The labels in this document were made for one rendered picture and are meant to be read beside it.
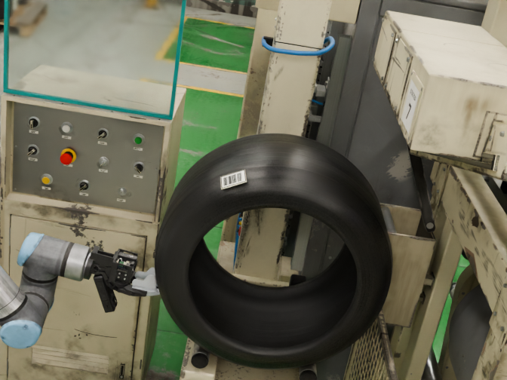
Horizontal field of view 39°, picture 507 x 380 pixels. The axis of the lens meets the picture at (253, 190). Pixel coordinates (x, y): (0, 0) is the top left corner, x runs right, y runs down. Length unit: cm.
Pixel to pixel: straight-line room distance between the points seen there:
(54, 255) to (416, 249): 97
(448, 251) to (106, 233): 115
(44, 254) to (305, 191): 68
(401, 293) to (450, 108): 92
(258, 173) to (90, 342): 137
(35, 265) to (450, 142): 106
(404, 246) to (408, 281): 12
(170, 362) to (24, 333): 156
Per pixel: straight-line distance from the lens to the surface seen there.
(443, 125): 132
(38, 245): 185
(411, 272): 209
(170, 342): 341
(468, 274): 245
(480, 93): 132
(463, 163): 146
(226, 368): 202
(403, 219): 222
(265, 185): 158
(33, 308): 183
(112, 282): 185
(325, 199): 160
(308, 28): 188
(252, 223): 206
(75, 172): 251
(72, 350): 284
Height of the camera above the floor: 206
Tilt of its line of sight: 24 degrees down
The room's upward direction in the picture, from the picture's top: 10 degrees clockwise
